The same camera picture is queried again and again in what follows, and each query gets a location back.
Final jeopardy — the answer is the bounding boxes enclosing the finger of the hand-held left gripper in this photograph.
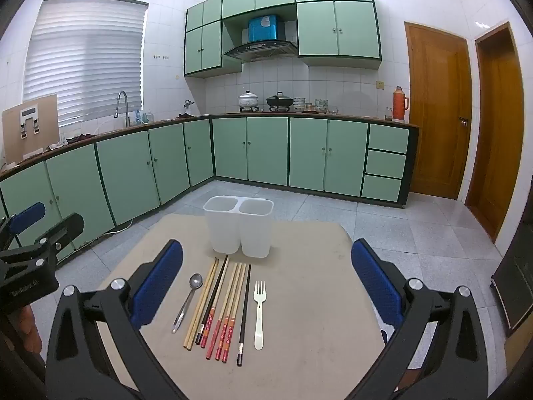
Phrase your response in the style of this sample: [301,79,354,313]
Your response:
[0,202,46,255]
[0,212,86,273]

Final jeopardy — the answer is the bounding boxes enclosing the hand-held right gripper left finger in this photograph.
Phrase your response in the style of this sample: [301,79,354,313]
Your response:
[45,239,188,400]

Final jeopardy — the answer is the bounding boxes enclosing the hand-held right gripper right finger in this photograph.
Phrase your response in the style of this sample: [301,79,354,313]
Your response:
[345,238,490,400]

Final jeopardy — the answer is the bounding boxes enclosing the metal spoon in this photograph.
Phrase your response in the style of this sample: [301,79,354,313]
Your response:
[172,273,204,334]

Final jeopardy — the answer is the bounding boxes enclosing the plain wooden chopstick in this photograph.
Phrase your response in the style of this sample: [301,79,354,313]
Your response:
[187,258,220,351]
[183,257,218,348]

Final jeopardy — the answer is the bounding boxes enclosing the black chopstick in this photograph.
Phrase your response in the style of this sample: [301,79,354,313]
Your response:
[237,264,252,366]
[195,254,229,346]

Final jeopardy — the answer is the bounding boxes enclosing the red-handled bamboo chopstick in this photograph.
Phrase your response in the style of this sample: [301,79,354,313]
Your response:
[204,262,238,360]
[200,258,231,348]
[214,262,243,362]
[222,262,248,363]

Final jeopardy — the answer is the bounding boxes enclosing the white double utensil holder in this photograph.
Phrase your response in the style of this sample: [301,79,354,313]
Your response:
[203,195,274,259]

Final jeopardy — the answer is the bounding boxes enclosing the cream plastic fork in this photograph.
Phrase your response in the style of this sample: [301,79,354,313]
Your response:
[253,280,266,351]

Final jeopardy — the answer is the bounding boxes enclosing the person's left hand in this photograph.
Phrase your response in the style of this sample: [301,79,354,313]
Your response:
[19,305,43,354]

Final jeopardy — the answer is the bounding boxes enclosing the white device on board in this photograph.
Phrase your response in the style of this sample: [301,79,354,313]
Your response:
[19,107,41,137]

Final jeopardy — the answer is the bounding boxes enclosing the metal kitchen faucet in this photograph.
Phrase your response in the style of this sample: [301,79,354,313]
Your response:
[114,90,131,128]

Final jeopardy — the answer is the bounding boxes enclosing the black case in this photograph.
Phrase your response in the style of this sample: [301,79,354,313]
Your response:
[491,233,533,336]

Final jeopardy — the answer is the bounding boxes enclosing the dark wooden countertop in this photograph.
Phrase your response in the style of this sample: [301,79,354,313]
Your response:
[0,112,420,180]

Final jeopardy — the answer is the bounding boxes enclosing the white window blind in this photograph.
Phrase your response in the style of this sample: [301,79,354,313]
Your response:
[23,0,149,128]

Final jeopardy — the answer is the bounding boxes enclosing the green base cabinets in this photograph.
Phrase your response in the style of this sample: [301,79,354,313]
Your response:
[0,117,420,267]

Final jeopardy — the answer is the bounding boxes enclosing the orange thermos flask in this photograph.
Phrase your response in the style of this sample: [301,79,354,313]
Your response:
[392,86,410,123]

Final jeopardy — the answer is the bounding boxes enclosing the white cooking pot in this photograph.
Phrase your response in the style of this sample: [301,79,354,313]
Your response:
[238,90,261,112]

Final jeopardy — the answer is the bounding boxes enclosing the black wok with lid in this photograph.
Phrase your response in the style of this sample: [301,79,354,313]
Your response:
[266,92,294,112]

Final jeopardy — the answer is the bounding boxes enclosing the black range hood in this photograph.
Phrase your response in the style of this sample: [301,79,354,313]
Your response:
[224,40,299,62]

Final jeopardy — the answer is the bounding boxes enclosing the blue range hood chimney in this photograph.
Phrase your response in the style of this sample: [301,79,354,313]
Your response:
[248,14,287,43]

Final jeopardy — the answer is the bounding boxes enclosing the cardboard box with handle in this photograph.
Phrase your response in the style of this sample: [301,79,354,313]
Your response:
[2,94,60,165]

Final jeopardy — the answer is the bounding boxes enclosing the wooden door with handle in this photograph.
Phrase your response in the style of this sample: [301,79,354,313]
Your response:
[405,22,473,201]

